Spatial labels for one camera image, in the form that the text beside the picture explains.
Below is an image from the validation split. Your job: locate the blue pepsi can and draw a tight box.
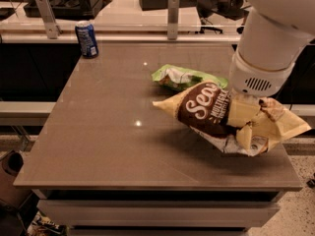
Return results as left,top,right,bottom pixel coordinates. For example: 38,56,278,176
75,21,98,58

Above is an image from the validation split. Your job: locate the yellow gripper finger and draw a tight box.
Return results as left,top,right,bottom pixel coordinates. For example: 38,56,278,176
227,95,260,128
236,124,259,150

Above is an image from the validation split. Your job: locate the black tray on counter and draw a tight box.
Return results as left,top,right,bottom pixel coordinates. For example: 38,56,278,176
23,0,112,21

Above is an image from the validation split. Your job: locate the black office chair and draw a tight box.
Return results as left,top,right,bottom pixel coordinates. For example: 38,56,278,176
197,0,249,34

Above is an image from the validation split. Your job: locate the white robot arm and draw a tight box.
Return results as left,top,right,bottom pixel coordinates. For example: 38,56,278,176
228,0,315,154

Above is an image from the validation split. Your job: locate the brown sea salt chip bag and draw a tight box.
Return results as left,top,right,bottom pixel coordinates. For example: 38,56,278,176
154,81,310,156

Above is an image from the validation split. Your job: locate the left metal glass bracket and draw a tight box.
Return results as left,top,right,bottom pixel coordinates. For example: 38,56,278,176
34,0,61,39

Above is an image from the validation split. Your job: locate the white drawer front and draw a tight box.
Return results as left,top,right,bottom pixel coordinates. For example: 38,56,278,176
37,200,280,228

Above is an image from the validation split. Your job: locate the brown bin at left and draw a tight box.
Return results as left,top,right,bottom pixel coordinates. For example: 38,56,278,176
0,150,31,210

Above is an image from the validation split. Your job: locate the green chip bag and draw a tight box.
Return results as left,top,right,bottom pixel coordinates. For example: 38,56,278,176
152,64,228,91

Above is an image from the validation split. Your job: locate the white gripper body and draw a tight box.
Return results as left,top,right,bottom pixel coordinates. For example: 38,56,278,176
229,51,294,96

